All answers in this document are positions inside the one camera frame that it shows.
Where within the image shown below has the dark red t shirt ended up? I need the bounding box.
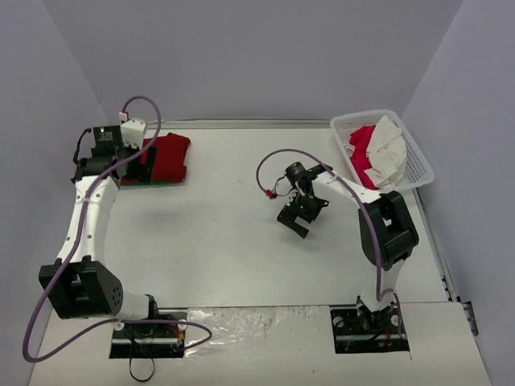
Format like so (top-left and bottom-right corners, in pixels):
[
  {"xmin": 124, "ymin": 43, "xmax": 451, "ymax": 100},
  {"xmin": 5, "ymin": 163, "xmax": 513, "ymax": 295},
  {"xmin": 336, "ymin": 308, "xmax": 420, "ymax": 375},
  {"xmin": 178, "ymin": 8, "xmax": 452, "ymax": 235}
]
[{"xmin": 141, "ymin": 133, "xmax": 191, "ymax": 183}]

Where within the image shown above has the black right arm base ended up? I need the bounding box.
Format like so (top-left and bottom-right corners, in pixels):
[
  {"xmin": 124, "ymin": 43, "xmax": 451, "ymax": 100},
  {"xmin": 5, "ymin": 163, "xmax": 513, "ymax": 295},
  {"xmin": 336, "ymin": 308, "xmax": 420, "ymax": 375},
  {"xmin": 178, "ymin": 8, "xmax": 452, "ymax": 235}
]
[{"xmin": 330, "ymin": 306, "xmax": 410, "ymax": 355}]

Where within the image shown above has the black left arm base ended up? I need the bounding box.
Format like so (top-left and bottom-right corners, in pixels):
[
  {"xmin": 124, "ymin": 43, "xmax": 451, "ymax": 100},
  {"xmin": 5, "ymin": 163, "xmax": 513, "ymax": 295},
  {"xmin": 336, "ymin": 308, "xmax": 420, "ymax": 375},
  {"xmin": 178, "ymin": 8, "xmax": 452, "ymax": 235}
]
[{"xmin": 109, "ymin": 322, "xmax": 185, "ymax": 359}]

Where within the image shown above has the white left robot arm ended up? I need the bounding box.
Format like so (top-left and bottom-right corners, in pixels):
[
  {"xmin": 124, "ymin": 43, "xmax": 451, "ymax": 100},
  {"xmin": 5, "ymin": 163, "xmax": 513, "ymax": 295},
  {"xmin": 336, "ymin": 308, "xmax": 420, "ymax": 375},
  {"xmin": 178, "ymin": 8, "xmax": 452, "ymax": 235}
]
[{"xmin": 39, "ymin": 118, "xmax": 162, "ymax": 336}]

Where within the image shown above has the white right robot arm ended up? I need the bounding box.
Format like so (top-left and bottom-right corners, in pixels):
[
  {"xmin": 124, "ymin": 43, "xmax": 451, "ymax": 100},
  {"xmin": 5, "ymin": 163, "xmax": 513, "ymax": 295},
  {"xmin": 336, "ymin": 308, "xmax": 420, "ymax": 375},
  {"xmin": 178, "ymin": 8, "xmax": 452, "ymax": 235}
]
[{"xmin": 277, "ymin": 162, "xmax": 419, "ymax": 332}]

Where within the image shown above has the folded green t shirt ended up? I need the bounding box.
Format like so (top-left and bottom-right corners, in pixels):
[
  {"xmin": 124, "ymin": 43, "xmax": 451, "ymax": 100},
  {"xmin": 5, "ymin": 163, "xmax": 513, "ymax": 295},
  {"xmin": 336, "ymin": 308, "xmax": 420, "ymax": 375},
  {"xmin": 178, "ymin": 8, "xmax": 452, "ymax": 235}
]
[{"xmin": 121, "ymin": 181, "xmax": 183, "ymax": 188}]

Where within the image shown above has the pink t shirt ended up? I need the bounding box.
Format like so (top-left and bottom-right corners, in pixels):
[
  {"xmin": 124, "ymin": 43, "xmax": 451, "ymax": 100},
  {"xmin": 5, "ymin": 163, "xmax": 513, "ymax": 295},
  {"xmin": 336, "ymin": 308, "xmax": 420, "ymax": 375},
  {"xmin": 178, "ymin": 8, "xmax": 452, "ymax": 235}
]
[{"xmin": 349, "ymin": 125, "xmax": 377, "ymax": 190}]

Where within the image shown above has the cream white t shirt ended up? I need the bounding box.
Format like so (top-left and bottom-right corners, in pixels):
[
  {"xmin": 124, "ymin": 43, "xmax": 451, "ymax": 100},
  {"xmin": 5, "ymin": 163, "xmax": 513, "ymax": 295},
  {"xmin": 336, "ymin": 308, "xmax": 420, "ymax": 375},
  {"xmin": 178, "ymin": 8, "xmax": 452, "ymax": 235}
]
[{"xmin": 365, "ymin": 116, "xmax": 407, "ymax": 189}]

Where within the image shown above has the white plastic laundry basket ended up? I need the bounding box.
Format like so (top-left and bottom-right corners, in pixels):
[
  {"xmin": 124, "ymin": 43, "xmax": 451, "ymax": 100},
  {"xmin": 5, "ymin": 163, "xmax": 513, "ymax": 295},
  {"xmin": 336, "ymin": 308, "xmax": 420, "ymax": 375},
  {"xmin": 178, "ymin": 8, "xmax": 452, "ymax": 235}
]
[{"xmin": 330, "ymin": 109, "xmax": 435, "ymax": 192}]

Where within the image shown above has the white foam front board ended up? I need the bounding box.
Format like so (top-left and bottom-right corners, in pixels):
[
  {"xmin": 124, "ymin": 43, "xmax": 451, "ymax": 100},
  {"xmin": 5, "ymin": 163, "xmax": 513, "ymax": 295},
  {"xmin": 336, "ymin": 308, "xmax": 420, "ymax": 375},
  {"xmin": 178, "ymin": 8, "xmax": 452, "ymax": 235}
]
[{"xmin": 31, "ymin": 302, "xmax": 490, "ymax": 385}]

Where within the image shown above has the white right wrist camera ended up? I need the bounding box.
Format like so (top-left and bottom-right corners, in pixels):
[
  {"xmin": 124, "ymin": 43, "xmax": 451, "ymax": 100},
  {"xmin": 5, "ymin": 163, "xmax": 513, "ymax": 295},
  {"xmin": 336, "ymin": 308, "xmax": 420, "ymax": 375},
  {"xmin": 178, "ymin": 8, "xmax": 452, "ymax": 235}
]
[{"xmin": 265, "ymin": 175, "xmax": 307, "ymax": 206}]

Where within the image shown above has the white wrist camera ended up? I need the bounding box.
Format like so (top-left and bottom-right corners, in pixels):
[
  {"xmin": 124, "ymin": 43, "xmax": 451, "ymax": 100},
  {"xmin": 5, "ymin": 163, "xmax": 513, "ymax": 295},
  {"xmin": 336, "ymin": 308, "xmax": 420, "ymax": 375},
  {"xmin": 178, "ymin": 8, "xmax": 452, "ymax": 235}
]
[
  {"xmin": 121, "ymin": 118, "xmax": 147, "ymax": 149},
  {"xmin": 265, "ymin": 175, "xmax": 307, "ymax": 206}
]

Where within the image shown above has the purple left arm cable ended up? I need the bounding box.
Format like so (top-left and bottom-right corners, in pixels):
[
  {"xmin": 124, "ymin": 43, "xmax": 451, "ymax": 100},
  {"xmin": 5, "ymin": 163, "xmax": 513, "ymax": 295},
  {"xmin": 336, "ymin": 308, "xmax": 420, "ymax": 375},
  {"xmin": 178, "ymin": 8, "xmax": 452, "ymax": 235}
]
[{"xmin": 22, "ymin": 95, "xmax": 213, "ymax": 363}]

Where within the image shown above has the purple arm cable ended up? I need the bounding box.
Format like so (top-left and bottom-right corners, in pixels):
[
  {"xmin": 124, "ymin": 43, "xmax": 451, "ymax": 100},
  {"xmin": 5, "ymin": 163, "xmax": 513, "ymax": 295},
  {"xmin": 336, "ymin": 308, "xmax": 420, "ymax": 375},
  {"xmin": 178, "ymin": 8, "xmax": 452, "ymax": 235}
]
[
  {"xmin": 22, "ymin": 95, "xmax": 213, "ymax": 363},
  {"xmin": 256, "ymin": 148, "xmax": 406, "ymax": 337}
]

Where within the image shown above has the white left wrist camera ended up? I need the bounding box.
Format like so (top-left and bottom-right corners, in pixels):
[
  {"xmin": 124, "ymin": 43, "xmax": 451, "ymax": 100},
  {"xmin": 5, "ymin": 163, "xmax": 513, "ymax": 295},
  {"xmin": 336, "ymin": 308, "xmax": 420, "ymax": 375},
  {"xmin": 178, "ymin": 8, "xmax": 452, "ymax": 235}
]
[{"xmin": 121, "ymin": 118, "xmax": 147, "ymax": 149}]

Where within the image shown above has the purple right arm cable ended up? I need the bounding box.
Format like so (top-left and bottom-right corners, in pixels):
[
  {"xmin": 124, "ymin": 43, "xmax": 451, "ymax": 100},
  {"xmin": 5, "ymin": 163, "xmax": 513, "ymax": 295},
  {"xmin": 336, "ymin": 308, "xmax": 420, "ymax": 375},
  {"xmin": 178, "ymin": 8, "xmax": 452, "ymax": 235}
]
[{"xmin": 256, "ymin": 148, "xmax": 406, "ymax": 337}]

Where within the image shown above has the thin black cable loop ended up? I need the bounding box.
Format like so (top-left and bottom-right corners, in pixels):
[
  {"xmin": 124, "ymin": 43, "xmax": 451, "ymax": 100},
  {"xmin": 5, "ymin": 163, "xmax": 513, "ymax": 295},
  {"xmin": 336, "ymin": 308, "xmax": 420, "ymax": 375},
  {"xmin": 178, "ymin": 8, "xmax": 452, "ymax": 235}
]
[{"xmin": 128, "ymin": 353, "xmax": 156, "ymax": 382}]

